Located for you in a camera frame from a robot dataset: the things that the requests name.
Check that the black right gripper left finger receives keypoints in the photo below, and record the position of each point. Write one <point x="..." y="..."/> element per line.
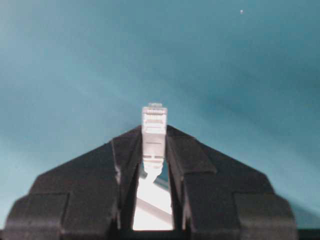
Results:
<point x="86" y="198"/>

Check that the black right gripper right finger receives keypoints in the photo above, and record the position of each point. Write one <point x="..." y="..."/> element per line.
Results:
<point x="215" y="197"/>

